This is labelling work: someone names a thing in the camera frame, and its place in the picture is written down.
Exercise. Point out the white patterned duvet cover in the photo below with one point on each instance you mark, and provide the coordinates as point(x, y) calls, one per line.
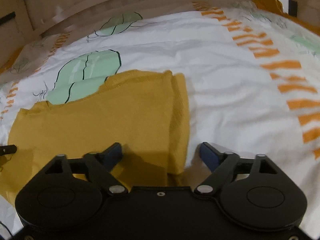
point(252, 79)

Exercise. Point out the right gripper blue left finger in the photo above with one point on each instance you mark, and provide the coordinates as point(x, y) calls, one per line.
point(99, 167)

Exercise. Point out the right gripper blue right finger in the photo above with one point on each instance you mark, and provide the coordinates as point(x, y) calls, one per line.
point(221, 166)

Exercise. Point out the mustard yellow knit sweater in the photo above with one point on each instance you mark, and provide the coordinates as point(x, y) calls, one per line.
point(146, 112)

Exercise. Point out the orange bed sheet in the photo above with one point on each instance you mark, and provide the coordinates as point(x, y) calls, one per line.
point(276, 7)

